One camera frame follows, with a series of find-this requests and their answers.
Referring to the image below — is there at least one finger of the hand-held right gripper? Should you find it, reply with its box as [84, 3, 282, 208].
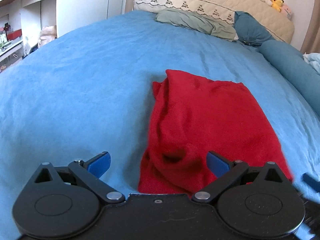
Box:
[302, 172, 317, 189]

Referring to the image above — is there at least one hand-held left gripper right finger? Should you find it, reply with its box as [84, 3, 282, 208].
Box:
[191, 151, 284, 204]

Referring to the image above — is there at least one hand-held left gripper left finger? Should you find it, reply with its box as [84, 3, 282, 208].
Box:
[33, 151, 126, 204]

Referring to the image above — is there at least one red towel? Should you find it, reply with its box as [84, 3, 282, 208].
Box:
[137, 69, 294, 196]

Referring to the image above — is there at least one blue bed sheet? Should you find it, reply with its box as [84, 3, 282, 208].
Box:
[0, 10, 320, 240]

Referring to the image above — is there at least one pale blue blanket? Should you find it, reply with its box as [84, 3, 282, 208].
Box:
[303, 52, 320, 74]

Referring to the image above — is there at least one teal bolster pillow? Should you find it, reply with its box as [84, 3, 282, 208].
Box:
[259, 39, 320, 112]

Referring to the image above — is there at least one beige bag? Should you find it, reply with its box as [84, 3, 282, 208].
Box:
[38, 25, 57, 47]

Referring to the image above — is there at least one green pillow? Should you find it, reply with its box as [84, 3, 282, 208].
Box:
[155, 8, 238, 42]

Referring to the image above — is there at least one red box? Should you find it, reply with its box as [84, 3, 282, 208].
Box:
[5, 29, 23, 41]

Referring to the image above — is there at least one beige quilted headboard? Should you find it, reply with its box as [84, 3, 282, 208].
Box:
[136, 0, 295, 43]

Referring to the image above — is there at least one beige curtain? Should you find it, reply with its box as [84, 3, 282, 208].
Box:
[299, 0, 320, 53]

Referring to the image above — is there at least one cream embroidered pillow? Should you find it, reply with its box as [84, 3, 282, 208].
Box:
[133, 0, 237, 26]

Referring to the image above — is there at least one white shelf unit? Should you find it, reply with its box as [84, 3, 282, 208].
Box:
[0, 0, 62, 73]

